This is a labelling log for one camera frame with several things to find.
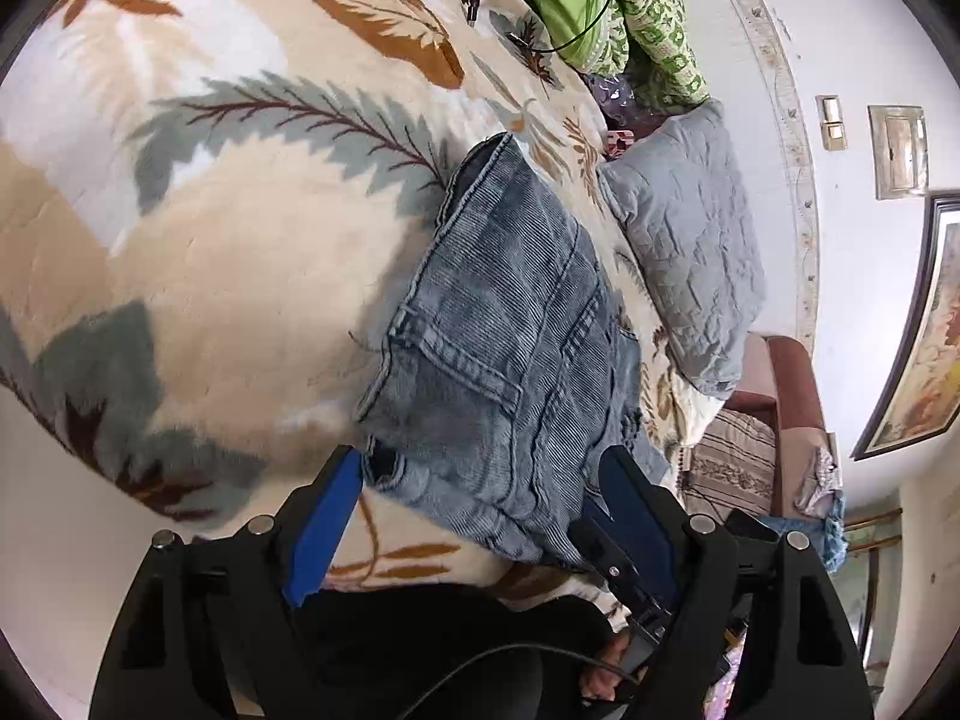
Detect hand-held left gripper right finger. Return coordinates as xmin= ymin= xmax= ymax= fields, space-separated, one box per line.
xmin=598 ymin=446 xmax=875 ymax=720

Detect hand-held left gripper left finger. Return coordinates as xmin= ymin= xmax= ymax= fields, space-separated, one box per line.
xmin=90 ymin=445 xmax=366 ymax=720

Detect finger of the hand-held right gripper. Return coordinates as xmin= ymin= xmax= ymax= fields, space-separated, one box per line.
xmin=568 ymin=502 xmax=672 ymax=680

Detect grey-blue denim pants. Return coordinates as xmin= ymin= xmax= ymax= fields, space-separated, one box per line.
xmin=352 ymin=131 xmax=672 ymax=571

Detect person's right hand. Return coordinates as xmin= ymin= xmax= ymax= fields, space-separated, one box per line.
xmin=581 ymin=634 xmax=638 ymax=702

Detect striped patterned cloth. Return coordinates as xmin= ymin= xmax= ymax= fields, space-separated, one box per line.
xmin=686 ymin=409 xmax=781 ymax=515

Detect pale patterned cloth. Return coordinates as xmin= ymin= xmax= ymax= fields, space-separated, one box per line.
xmin=795 ymin=444 xmax=847 ymax=518

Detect light blue cloth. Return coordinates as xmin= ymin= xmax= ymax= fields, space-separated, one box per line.
xmin=780 ymin=510 xmax=848 ymax=571

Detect brown armchair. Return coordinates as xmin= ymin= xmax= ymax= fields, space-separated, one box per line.
xmin=724 ymin=334 xmax=837 ymax=518

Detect grey quilted pillow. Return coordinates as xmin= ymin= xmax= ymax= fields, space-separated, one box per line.
xmin=596 ymin=97 xmax=766 ymax=400

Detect beige leaf-print blanket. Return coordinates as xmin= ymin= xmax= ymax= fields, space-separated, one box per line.
xmin=0 ymin=0 xmax=721 ymax=593

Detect purple cloth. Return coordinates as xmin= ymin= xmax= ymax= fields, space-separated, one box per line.
xmin=585 ymin=71 xmax=676 ymax=136

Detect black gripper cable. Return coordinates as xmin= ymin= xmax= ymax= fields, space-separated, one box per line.
xmin=390 ymin=642 xmax=642 ymax=720

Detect framed wall picture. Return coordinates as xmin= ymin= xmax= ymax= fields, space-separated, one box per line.
xmin=850 ymin=193 xmax=960 ymax=462

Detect brass wall switch plate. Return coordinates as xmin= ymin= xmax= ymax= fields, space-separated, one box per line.
xmin=816 ymin=94 xmax=850 ymax=152

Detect metal wall panel box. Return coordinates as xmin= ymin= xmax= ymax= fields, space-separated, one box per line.
xmin=868 ymin=105 xmax=931 ymax=201

